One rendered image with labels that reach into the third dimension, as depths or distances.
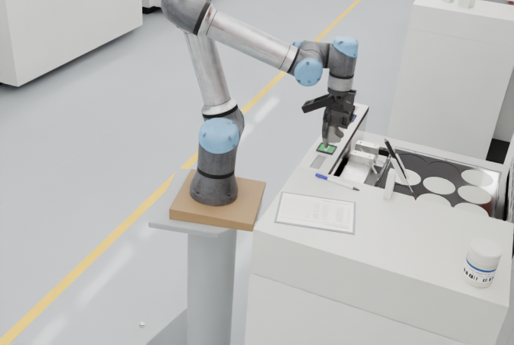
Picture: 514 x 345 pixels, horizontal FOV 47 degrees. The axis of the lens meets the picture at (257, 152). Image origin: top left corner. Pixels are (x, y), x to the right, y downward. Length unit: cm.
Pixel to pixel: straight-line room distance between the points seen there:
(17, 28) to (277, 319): 325
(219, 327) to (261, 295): 51
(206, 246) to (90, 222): 139
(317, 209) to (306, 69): 38
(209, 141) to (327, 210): 39
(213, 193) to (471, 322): 79
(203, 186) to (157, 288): 107
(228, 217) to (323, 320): 40
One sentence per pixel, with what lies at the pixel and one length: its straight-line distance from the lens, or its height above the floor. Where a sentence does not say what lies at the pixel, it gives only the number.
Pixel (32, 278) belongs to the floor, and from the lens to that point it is 293.
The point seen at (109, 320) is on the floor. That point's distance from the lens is 268.
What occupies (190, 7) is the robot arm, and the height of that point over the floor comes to 143.
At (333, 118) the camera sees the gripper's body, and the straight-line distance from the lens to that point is 186.
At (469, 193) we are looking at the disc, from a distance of 198.
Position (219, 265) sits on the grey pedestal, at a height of 62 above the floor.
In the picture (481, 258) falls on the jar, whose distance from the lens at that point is 146.
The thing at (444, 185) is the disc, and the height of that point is 90.
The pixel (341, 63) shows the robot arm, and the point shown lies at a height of 127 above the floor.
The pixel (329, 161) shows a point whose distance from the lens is 188.
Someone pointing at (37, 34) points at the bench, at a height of 39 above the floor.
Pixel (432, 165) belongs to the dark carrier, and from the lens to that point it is 209.
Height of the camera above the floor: 190
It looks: 30 degrees down
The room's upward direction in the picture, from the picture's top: 4 degrees clockwise
